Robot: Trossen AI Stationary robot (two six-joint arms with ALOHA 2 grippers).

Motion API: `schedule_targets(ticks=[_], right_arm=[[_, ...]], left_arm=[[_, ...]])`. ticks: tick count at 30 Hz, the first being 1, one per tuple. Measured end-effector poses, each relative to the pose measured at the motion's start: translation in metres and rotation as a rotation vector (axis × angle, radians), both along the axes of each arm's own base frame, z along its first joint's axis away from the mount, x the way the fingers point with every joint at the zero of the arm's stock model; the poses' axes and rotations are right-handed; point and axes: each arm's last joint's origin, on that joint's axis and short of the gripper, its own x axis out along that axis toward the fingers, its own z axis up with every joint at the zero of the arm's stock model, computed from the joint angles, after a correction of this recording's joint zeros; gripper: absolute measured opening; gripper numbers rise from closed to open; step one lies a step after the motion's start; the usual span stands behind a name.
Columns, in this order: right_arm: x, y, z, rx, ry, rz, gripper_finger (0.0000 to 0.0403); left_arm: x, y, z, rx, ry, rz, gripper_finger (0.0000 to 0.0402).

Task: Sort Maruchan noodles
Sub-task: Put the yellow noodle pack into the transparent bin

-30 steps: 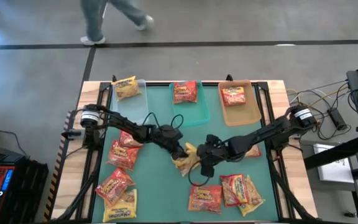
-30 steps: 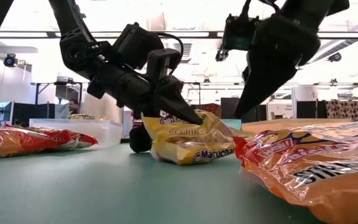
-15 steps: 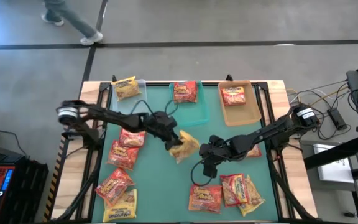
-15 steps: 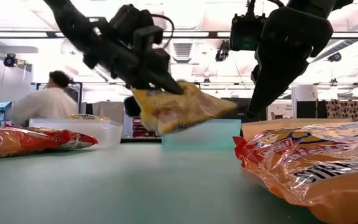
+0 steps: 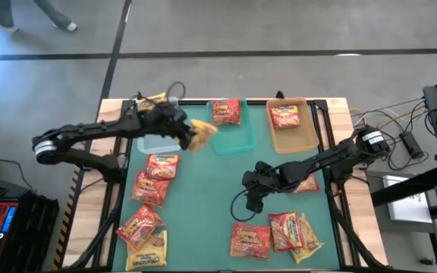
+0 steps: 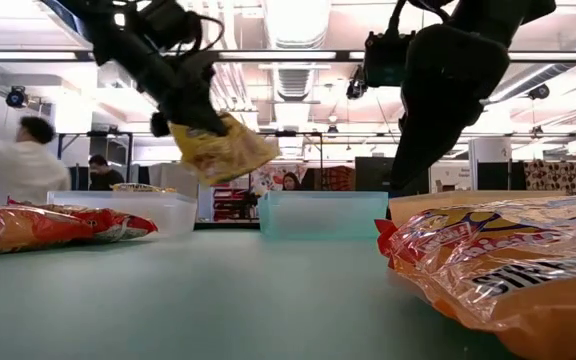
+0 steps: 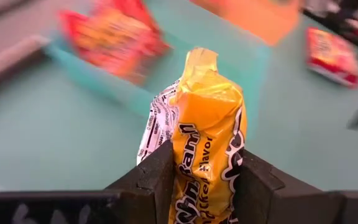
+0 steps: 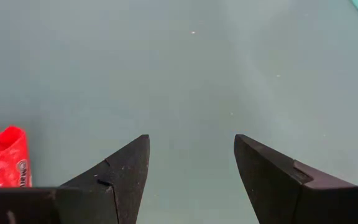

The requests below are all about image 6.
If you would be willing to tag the red storage bins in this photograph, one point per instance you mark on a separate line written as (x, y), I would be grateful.
(230, 200)

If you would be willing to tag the teal plastic bin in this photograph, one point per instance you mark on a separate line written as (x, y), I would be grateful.
(323, 215)

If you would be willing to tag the green table mat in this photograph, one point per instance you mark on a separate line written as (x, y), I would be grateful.
(218, 300)

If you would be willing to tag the orange plastic bin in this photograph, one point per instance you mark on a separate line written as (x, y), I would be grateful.
(428, 205)

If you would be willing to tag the black ceiling spotlight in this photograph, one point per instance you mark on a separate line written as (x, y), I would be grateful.
(16, 96)
(538, 91)

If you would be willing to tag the black monitor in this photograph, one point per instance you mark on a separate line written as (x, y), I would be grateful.
(375, 173)

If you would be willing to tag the grey cabinet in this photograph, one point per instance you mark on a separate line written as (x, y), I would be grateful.
(173, 180)

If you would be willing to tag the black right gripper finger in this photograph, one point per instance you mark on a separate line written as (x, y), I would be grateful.
(418, 155)

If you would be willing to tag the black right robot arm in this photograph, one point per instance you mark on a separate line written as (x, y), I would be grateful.
(493, 15)

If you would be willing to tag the silver ventilation duct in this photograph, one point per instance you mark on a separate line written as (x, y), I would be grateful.
(295, 30)

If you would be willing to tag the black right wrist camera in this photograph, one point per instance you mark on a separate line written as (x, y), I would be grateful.
(388, 60)

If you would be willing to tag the clear plastic bin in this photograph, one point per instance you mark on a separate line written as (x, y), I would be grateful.
(123, 212)

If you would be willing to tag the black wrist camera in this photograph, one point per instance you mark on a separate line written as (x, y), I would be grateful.
(168, 20)
(388, 60)

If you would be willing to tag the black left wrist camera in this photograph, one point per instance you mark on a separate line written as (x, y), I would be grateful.
(168, 20)

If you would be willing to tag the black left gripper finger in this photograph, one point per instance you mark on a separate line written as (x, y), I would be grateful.
(160, 125)
(208, 122)

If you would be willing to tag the red snack packets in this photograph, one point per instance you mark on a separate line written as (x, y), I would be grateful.
(518, 280)

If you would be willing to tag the black overhead camera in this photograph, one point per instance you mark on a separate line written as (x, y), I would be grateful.
(355, 86)

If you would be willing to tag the floral patterned curtain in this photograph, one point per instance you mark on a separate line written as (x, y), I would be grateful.
(553, 176)

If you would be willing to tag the orange Saucy Noods packet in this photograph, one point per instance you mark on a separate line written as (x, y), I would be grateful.
(18, 230)

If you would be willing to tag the black aluminium rig frame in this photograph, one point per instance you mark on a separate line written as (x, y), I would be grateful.
(228, 226)

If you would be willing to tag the person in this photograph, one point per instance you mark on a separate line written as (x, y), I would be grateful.
(100, 175)
(291, 181)
(18, 165)

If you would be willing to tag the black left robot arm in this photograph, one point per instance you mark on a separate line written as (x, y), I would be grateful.
(93, 25)

